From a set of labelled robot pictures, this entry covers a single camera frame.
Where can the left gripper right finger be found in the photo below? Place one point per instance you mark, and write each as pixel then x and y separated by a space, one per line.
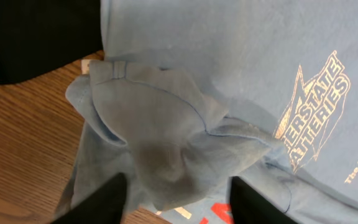
pixel 249 207

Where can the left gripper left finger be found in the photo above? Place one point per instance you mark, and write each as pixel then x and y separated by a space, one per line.
pixel 104 206

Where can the light blue printed t-shirt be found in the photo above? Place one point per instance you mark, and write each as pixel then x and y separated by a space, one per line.
pixel 192 93

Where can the black t-shirt on left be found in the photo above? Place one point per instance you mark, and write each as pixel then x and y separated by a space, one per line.
pixel 39 36

